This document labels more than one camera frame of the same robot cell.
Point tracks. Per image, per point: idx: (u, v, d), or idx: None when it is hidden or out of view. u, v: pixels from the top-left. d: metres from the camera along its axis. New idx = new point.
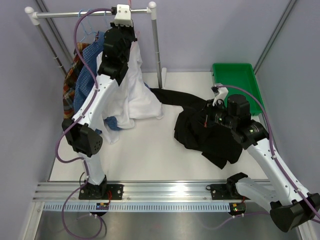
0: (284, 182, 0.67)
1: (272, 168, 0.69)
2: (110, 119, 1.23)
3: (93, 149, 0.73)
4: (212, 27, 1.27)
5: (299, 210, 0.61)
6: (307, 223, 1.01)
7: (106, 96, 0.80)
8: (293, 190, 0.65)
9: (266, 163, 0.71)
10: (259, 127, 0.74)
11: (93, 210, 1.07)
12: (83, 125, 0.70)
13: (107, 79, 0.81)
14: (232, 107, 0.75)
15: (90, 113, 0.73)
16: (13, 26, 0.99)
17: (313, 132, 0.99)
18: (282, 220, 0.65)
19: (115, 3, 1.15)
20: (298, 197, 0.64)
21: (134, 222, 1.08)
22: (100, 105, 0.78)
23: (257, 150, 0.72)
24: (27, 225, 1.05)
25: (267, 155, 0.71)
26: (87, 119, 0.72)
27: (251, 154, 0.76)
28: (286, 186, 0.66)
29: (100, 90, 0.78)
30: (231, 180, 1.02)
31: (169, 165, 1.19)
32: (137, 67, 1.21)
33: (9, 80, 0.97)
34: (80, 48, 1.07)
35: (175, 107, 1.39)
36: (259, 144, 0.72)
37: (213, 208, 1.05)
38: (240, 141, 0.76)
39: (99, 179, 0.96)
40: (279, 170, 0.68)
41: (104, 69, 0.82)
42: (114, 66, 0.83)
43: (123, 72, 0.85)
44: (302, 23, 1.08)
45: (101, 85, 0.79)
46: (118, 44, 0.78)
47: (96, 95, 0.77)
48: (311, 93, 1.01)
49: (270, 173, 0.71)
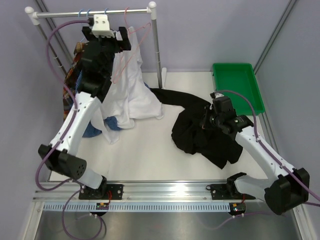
0: (269, 160, 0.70)
1: (258, 150, 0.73)
2: (110, 119, 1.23)
3: (76, 173, 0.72)
4: (212, 26, 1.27)
5: (288, 185, 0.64)
6: (307, 222, 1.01)
7: (87, 115, 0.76)
8: (278, 167, 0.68)
9: (252, 146, 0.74)
10: (243, 118, 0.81)
11: (93, 210, 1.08)
12: (62, 151, 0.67)
13: (87, 97, 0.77)
14: (217, 105, 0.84)
15: (69, 137, 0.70)
16: (13, 25, 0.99)
17: (313, 132, 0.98)
18: (275, 202, 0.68)
19: (115, 2, 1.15)
20: (284, 172, 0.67)
21: (134, 222, 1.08)
22: (80, 126, 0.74)
23: (242, 136, 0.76)
24: (27, 225, 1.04)
25: (252, 139, 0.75)
26: (65, 143, 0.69)
27: (240, 143, 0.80)
28: (272, 164, 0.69)
29: (79, 110, 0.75)
30: (231, 180, 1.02)
31: (170, 165, 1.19)
32: (137, 67, 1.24)
33: (9, 80, 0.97)
34: (80, 48, 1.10)
35: (175, 107, 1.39)
36: (244, 131, 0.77)
37: (213, 208, 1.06)
38: (228, 132, 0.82)
39: (97, 184, 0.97)
40: (264, 150, 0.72)
41: (84, 85, 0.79)
42: (95, 81, 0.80)
43: (105, 88, 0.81)
44: (302, 23, 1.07)
45: (81, 103, 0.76)
46: (96, 59, 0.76)
47: (75, 115, 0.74)
48: (311, 93, 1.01)
49: (257, 155, 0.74)
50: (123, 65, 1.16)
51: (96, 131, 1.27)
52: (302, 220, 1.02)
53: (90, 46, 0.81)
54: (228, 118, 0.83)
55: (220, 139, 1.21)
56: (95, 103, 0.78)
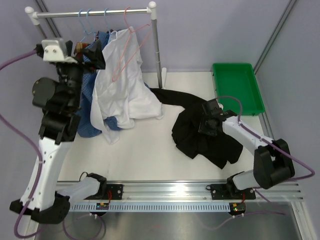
0: (250, 137, 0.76)
1: (241, 131, 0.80)
2: (110, 119, 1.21)
3: (59, 218, 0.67)
4: (212, 26, 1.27)
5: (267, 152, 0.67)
6: (307, 222, 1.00)
7: (56, 163, 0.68)
8: (258, 140, 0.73)
9: (235, 129, 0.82)
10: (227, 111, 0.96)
11: (92, 210, 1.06)
12: (34, 211, 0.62)
13: (52, 144, 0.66)
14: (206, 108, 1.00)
15: (39, 194, 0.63)
16: (13, 25, 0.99)
17: (312, 132, 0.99)
18: (262, 175, 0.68)
19: (114, 2, 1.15)
20: (264, 143, 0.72)
21: (134, 222, 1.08)
22: (51, 176, 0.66)
23: (227, 123, 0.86)
24: (28, 224, 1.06)
25: (235, 124, 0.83)
26: (36, 203, 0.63)
27: (230, 133, 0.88)
28: (253, 139, 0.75)
29: (45, 161, 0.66)
30: (232, 181, 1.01)
31: (169, 165, 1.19)
32: (137, 67, 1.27)
33: (9, 80, 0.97)
34: (80, 47, 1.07)
35: (175, 107, 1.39)
36: (229, 119, 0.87)
37: (213, 208, 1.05)
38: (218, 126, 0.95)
39: (94, 189, 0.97)
40: (245, 130, 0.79)
41: (48, 128, 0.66)
42: (59, 121, 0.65)
43: (73, 126, 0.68)
44: (302, 23, 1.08)
45: (46, 152, 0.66)
46: (54, 99, 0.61)
47: (41, 168, 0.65)
48: (311, 93, 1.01)
49: (241, 138, 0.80)
50: (123, 65, 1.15)
51: (96, 131, 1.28)
52: (302, 220, 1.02)
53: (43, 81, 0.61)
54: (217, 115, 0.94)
55: (222, 139, 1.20)
56: (62, 148, 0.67)
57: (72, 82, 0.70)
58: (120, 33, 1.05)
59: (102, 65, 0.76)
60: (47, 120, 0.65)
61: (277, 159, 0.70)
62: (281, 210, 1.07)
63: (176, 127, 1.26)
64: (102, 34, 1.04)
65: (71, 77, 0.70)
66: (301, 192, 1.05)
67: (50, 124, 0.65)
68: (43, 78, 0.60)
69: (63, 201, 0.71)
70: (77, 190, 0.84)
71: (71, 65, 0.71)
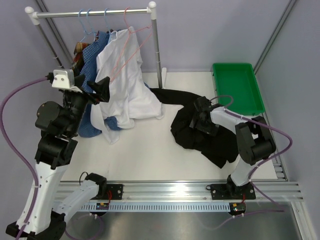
0: (233, 118, 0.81)
1: (225, 115, 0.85)
2: (110, 119, 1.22)
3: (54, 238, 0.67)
4: (212, 26, 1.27)
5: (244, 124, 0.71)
6: (307, 222, 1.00)
7: (52, 186, 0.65)
8: (239, 119, 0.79)
9: (221, 116, 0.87)
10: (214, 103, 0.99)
11: (93, 210, 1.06)
12: (29, 235, 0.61)
13: (48, 169, 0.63)
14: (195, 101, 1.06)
15: (35, 217, 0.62)
16: (13, 25, 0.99)
17: (312, 132, 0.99)
18: (245, 150, 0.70)
19: (114, 2, 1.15)
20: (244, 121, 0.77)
21: (134, 222, 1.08)
22: (48, 198, 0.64)
23: (214, 112, 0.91)
24: None
25: (220, 110, 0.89)
26: (32, 227, 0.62)
27: (218, 122, 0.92)
28: (234, 119, 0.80)
29: (41, 185, 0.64)
30: (231, 180, 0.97)
31: (168, 165, 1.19)
32: (137, 67, 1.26)
33: (9, 81, 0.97)
34: (80, 48, 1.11)
35: (175, 107, 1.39)
36: (216, 109, 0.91)
37: (213, 208, 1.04)
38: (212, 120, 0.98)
39: (94, 192, 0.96)
40: (228, 114, 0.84)
41: (44, 151, 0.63)
42: (55, 145, 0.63)
43: (69, 151, 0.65)
44: (302, 23, 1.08)
45: (42, 177, 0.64)
46: (55, 122, 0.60)
47: (37, 192, 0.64)
48: (311, 93, 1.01)
49: (226, 121, 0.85)
50: (123, 64, 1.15)
51: (96, 131, 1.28)
52: (302, 220, 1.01)
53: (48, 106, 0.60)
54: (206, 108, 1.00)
55: (221, 137, 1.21)
56: (59, 173, 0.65)
57: (75, 110, 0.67)
58: (120, 33, 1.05)
59: (106, 98, 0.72)
60: (44, 144, 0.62)
61: (260, 135, 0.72)
62: (281, 208, 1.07)
63: (175, 122, 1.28)
64: (102, 34, 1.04)
65: (74, 105, 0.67)
66: (301, 192, 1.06)
67: (47, 148, 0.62)
68: (49, 101, 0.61)
69: (59, 222, 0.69)
70: (71, 206, 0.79)
71: (77, 93, 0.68)
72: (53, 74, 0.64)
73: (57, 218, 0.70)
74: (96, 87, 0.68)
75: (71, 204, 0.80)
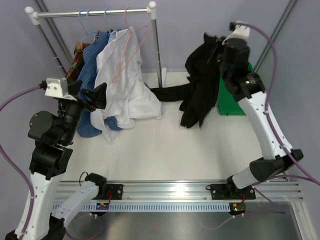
0: (271, 137, 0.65)
1: (263, 123, 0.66)
2: (110, 119, 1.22)
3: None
4: (212, 27, 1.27)
5: (280, 164, 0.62)
6: (308, 223, 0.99)
7: (49, 196, 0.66)
8: (278, 146, 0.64)
9: (256, 117, 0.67)
10: (254, 77, 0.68)
11: (92, 210, 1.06)
12: None
13: (43, 179, 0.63)
14: (230, 53, 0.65)
15: (32, 227, 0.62)
16: (13, 25, 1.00)
17: (312, 132, 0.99)
18: (260, 173, 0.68)
19: (115, 2, 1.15)
20: (282, 152, 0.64)
21: (135, 223, 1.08)
22: (45, 207, 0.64)
23: (250, 103, 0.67)
24: None
25: (259, 109, 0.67)
26: (30, 237, 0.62)
27: (243, 109, 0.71)
28: (273, 142, 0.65)
29: (37, 196, 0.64)
30: (232, 181, 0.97)
31: (168, 165, 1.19)
32: (137, 67, 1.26)
33: (8, 81, 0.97)
34: (80, 47, 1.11)
35: (175, 107, 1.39)
36: (254, 98, 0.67)
37: (213, 208, 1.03)
38: (234, 95, 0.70)
39: (94, 192, 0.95)
40: (267, 124, 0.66)
41: (38, 162, 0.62)
42: (49, 154, 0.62)
43: (64, 160, 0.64)
44: (301, 23, 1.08)
45: (38, 187, 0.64)
46: (49, 132, 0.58)
47: (34, 202, 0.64)
48: (311, 93, 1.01)
49: (258, 127, 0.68)
50: (123, 64, 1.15)
51: (96, 131, 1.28)
52: (302, 220, 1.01)
53: (41, 116, 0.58)
54: (237, 75, 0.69)
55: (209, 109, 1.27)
56: (54, 182, 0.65)
57: (69, 118, 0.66)
58: (120, 33, 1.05)
59: (101, 106, 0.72)
60: (38, 154, 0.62)
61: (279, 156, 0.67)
62: (281, 208, 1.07)
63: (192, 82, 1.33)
64: (102, 34, 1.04)
65: (69, 113, 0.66)
66: (301, 192, 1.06)
67: (41, 158, 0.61)
68: (42, 111, 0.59)
69: (59, 227, 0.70)
70: (70, 210, 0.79)
71: (70, 101, 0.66)
72: (47, 82, 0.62)
73: (57, 224, 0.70)
74: (92, 95, 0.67)
75: (70, 208, 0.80)
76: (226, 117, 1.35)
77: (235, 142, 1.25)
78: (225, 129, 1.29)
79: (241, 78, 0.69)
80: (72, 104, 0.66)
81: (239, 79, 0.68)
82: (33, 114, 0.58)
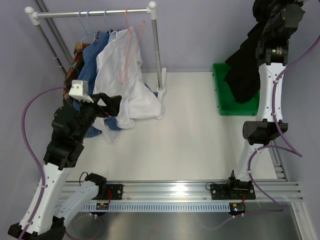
0: (267, 103, 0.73)
1: (267, 88, 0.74)
2: (110, 119, 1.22)
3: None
4: (212, 27, 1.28)
5: (265, 125, 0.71)
6: (307, 223, 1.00)
7: (58, 188, 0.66)
8: (270, 112, 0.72)
9: (266, 82, 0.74)
10: (284, 48, 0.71)
11: (92, 210, 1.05)
12: (32, 235, 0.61)
13: (55, 170, 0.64)
14: (278, 20, 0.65)
15: (39, 217, 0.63)
16: (13, 25, 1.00)
17: (313, 133, 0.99)
18: (246, 133, 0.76)
19: (114, 3, 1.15)
20: (270, 118, 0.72)
21: (135, 222, 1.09)
22: (53, 200, 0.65)
23: (266, 69, 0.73)
24: None
25: (271, 78, 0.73)
26: (35, 227, 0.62)
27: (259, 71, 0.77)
28: (267, 108, 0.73)
29: (47, 186, 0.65)
30: (233, 176, 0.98)
31: (166, 165, 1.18)
32: (137, 68, 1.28)
33: (9, 81, 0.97)
34: (80, 47, 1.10)
35: (175, 107, 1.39)
36: (272, 66, 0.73)
37: (213, 208, 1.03)
38: (257, 56, 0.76)
39: (95, 193, 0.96)
40: (270, 92, 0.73)
41: (53, 152, 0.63)
42: (64, 147, 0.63)
43: (76, 153, 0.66)
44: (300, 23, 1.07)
45: (49, 178, 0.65)
46: (69, 124, 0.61)
47: (43, 193, 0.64)
48: (313, 94, 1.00)
49: (262, 94, 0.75)
50: (122, 64, 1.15)
51: (96, 131, 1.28)
52: (302, 220, 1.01)
53: (65, 110, 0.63)
54: (271, 42, 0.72)
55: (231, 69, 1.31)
56: (65, 175, 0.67)
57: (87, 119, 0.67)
58: (120, 34, 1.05)
59: (114, 113, 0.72)
60: (53, 147, 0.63)
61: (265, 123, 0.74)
62: (281, 208, 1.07)
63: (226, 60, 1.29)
64: (102, 34, 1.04)
65: (86, 113, 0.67)
66: (301, 192, 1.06)
67: (55, 150, 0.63)
68: (67, 106, 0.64)
69: (59, 226, 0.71)
70: (70, 209, 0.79)
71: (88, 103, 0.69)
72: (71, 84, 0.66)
73: (57, 223, 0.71)
74: (107, 100, 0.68)
75: (70, 208, 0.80)
76: (226, 116, 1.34)
77: (235, 142, 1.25)
78: (225, 129, 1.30)
79: (271, 45, 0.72)
80: (90, 105, 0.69)
81: (269, 45, 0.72)
82: (58, 107, 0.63)
